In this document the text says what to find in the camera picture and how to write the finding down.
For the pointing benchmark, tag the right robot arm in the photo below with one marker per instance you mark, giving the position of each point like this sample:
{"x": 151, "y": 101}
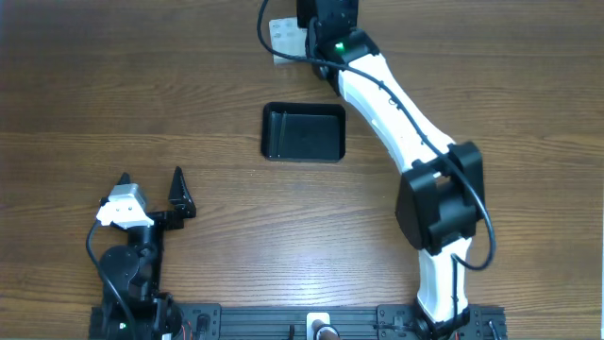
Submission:
{"x": 387, "y": 108}

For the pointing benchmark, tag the black tray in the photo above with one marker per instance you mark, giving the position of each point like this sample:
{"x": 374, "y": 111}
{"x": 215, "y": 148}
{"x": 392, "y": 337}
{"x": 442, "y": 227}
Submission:
{"x": 316, "y": 137}

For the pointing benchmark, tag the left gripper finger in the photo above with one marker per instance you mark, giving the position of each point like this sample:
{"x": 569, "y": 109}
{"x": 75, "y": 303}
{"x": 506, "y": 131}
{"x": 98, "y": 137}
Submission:
{"x": 181, "y": 198}
{"x": 124, "y": 180}

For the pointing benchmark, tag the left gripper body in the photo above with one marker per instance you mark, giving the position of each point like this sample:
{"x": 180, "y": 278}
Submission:
{"x": 167, "y": 221}

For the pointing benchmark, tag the mounting rail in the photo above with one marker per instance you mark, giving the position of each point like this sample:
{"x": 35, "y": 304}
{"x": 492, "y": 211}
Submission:
{"x": 264, "y": 323}

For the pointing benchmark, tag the clear test tube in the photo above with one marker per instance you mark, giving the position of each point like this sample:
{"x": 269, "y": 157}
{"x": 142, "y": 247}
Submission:
{"x": 283, "y": 137}

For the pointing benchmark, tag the white test tube rack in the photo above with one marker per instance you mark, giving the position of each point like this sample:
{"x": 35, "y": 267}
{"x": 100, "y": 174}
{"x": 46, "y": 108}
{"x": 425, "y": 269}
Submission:
{"x": 285, "y": 40}

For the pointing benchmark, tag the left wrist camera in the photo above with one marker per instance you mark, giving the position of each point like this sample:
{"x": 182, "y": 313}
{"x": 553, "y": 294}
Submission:
{"x": 125, "y": 208}

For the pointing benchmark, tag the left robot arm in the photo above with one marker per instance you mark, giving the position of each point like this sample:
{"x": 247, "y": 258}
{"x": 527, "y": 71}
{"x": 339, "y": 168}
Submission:
{"x": 120, "y": 269}

